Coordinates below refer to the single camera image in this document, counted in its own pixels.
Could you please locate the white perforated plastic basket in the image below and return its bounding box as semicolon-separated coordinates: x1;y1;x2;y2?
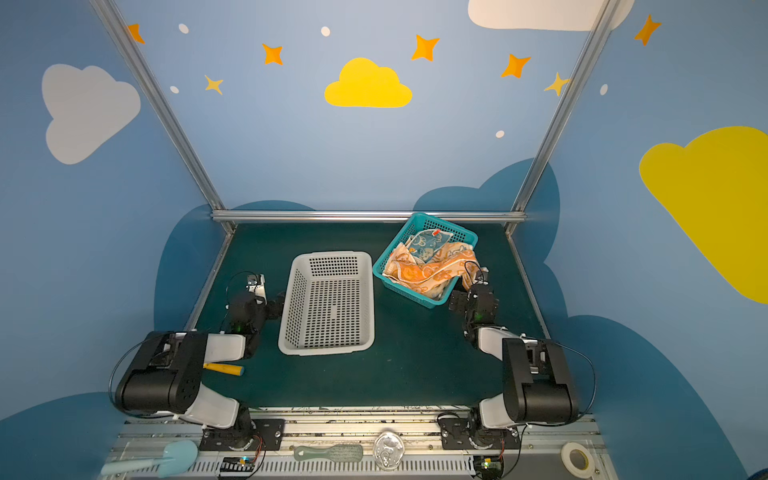
278;251;375;356

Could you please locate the orange white patterned towel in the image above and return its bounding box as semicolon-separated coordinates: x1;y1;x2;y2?
382;242;481;299

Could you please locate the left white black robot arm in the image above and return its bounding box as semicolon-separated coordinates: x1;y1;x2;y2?
108;291;285;452

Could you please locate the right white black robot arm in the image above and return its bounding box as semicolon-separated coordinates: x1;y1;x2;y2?
438;283;585;449

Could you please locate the yellow plastic scoop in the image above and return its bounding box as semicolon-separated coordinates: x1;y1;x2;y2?
203;363;244;377

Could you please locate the blue patterned towel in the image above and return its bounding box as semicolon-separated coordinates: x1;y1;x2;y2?
405;228;454;264

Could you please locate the teal perforated plastic basket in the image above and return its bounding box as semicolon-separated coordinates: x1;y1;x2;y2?
373;213;487;309

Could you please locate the left small circuit board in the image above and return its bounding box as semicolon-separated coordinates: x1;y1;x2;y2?
216;456;256;479

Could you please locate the small circuit board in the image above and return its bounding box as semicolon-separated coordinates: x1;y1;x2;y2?
216;456;256;479
472;456;504;480

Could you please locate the green plastic brush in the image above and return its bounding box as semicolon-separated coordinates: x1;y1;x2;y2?
293;444;364;463

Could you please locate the right small circuit board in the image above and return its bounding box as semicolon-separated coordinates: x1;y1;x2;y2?
472;456;504;480

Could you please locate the white tape roll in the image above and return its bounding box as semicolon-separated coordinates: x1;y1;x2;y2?
560;442;596;479

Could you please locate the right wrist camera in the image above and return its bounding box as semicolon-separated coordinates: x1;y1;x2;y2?
467;262;488;285

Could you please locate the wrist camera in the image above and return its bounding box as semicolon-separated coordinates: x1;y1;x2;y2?
246;273;266;299
467;262;488;285

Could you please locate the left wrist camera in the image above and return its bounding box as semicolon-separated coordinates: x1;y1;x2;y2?
246;273;266;299

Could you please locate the aluminium frame back bar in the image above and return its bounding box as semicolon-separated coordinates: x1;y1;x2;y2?
211;210;527;223

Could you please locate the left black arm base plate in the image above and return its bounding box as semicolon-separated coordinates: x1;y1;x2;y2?
199;418;286;452

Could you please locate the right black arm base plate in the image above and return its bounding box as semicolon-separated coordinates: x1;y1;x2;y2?
437;416;521;450

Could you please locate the aluminium front rail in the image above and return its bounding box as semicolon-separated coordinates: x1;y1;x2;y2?
106;405;618;479

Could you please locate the aluminium frame left post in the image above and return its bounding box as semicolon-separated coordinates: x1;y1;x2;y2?
90;0;225;210

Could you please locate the aluminium frame post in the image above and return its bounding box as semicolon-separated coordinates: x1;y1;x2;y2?
509;0;621;223
90;0;225;210

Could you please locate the aluminium frame right post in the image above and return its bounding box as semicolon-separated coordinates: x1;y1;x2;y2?
509;0;621;223

